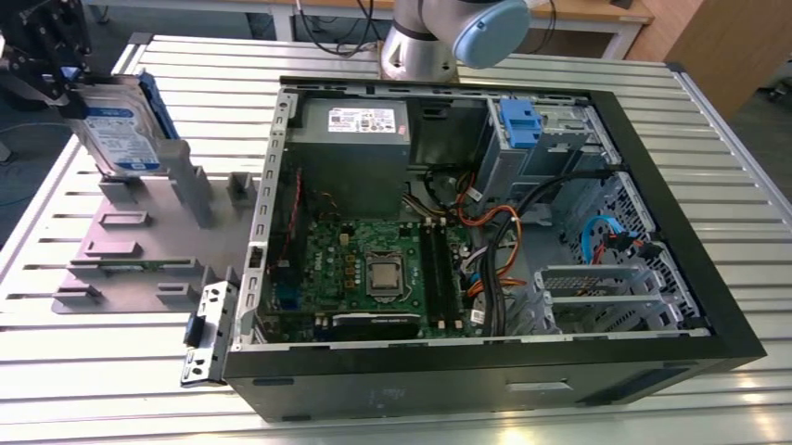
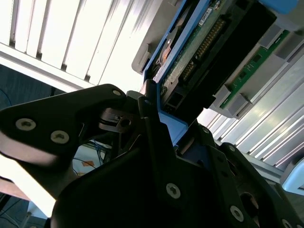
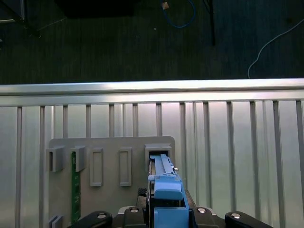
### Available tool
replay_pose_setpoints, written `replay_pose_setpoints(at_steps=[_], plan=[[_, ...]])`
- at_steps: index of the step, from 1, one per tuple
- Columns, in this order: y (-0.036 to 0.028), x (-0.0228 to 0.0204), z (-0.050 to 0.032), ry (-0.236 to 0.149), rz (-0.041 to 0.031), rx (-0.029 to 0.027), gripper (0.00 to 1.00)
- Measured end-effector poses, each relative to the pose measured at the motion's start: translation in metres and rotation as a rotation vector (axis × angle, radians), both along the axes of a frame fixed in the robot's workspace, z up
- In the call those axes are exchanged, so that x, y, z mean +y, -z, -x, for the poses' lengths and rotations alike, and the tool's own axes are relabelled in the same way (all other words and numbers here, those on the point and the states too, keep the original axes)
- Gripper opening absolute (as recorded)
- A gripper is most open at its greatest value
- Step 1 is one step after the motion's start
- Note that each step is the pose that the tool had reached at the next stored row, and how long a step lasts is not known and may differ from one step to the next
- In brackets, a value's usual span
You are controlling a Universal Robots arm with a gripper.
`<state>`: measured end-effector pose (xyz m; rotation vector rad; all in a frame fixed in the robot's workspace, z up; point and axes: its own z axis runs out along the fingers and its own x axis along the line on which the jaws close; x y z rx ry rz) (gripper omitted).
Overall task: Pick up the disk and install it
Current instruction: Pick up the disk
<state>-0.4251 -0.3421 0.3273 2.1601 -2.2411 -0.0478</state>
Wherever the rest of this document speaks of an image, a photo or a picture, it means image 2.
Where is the hard disk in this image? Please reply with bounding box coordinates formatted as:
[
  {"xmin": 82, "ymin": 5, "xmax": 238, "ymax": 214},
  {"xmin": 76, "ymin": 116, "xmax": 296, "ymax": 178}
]
[{"xmin": 142, "ymin": 0, "xmax": 300, "ymax": 148}]

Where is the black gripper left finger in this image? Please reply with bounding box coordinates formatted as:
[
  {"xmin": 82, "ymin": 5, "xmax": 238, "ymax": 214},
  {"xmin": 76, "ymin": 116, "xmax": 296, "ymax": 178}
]
[{"xmin": 0, "ymin": 79, "xmax": 188, "ymax": 202}]

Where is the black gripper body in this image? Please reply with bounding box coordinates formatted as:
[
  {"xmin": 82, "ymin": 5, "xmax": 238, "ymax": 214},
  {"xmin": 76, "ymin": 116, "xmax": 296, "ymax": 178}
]
[{"xmin": 51, "ymin": 143, "xmax": 228, "ymax": 228}]

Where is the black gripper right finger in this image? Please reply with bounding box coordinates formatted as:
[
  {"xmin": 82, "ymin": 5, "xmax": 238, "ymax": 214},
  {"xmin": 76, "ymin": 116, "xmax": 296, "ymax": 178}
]
[{"xmin": 189, "ymin": 122, "xmax": 304, "ymax": 228}]

